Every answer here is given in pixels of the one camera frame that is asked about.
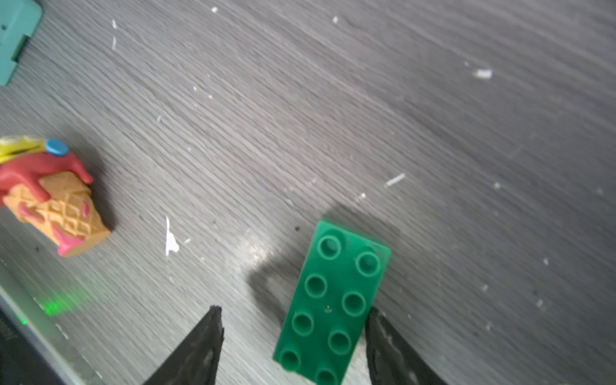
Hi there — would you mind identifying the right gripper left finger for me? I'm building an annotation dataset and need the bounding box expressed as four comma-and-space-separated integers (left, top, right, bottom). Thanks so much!
144, 306, 224, 385

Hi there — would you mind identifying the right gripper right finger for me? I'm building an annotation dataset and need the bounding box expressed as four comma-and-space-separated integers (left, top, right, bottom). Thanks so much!
365, 306, 447, 385

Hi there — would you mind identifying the small teal alarm clock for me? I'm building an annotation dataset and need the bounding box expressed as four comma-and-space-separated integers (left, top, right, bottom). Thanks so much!
1, 0, 43, 86

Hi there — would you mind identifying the dark green wide lego brick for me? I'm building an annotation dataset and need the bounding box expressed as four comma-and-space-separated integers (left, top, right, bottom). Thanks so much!
273, 219, 391, 385

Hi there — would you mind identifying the small colourful toy figure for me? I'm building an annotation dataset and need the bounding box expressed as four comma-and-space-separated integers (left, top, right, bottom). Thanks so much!
1, 136, 111, 258

